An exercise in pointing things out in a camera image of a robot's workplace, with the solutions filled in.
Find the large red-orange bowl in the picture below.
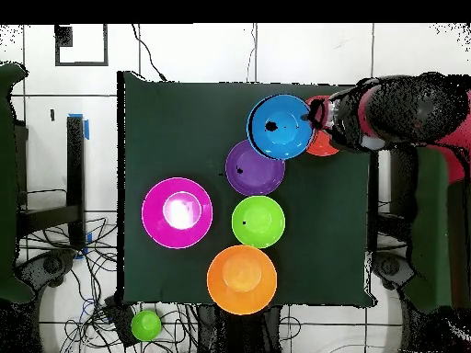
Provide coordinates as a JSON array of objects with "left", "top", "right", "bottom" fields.
[{"left": 304, "top": 95, "right": 342, "bottom": 158}]

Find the blue bowl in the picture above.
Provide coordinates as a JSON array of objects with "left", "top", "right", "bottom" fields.
[{"left": 246, "top": 93, "right": 316, "bottom": 162}]

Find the purple bowl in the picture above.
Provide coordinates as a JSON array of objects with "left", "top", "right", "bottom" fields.
[{"left": 224, "top": 139, "right": 287, "bottom": 197}]

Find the dark green table cloth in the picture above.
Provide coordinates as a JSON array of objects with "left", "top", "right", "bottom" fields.
[{"left": 116, "top": 69, "right": 383, "bottom": 309}]

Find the green covered side table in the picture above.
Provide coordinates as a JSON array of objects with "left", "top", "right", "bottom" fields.
[
  {"left": 0, "top": 61, "right": 34, "bottom": 304},
  {"left": 400, "top": 146, "right": 471, "bottom": 313}
]

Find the large light orange bowl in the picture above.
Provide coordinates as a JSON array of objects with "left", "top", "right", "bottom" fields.
[{"left": 205, "top": 245, "right": 280, "bottom": 316}]

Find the large magenta bowl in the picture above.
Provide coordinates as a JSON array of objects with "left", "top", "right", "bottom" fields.
[{"left": 140, "top": 176, "right": 214, "bottom": 251}]

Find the black metal stand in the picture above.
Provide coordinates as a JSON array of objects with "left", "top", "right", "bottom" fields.
[{"left": 17, "top": 113, "right": 91, "bottom": 255}]

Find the small green round bowl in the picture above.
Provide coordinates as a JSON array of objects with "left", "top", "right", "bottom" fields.
[{"left": 130, "top": 309, "right": 163, "bottom": 343}]

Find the black square floor frame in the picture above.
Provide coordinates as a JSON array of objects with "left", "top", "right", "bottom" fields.
[{"left": 54, "top": 24, "right": 110, "bottom": 67}]

